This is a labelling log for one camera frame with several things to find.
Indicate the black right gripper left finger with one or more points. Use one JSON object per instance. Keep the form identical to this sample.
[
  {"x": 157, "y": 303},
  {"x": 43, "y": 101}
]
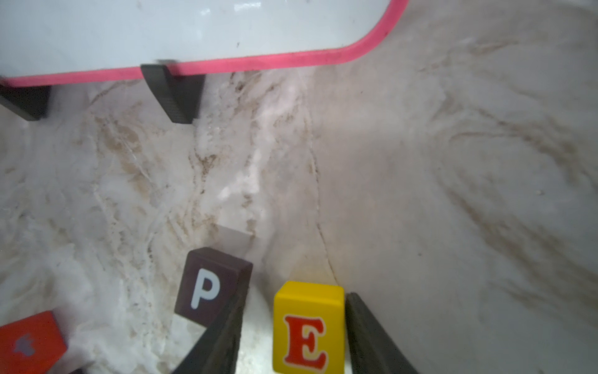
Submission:
[{"x": 217, "y": 349}]

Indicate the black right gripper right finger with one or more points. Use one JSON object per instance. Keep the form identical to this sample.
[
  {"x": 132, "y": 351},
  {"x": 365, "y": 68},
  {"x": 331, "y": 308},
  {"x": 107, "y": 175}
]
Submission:
[{"x": 372, "y": 350}]

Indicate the dark brown P block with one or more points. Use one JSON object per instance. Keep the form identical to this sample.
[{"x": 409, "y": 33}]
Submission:
[{"x": 210, "y": 279}]

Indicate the yellow E block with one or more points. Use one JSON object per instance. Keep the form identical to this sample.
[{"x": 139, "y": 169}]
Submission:
[{"x": 309, "y": 329}]

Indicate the red cube block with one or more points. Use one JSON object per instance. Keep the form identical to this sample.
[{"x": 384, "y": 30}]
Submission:
[{"x": 32, "y": 345}]

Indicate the black whiteboard right foot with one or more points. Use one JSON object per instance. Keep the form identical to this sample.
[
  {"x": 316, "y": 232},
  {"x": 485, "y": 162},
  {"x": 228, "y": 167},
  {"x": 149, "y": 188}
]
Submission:
[{"x": 179, "y": 96}]

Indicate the black whiteboard foot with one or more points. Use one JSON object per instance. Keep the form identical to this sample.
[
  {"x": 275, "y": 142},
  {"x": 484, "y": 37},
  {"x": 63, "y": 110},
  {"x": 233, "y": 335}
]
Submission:
[
  {"x": 30, "y": 103},
  {"x": 179, "y": 96}
]

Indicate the black whiteboard left foot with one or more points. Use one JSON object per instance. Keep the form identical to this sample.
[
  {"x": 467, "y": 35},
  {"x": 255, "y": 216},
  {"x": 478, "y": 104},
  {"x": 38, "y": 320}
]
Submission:
[{"x": 30, "y": 103}]

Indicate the pink framed whiteboard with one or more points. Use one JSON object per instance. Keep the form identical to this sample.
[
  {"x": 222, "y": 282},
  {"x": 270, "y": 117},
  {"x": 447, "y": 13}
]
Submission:
[{"x": 69, "y": 42}]

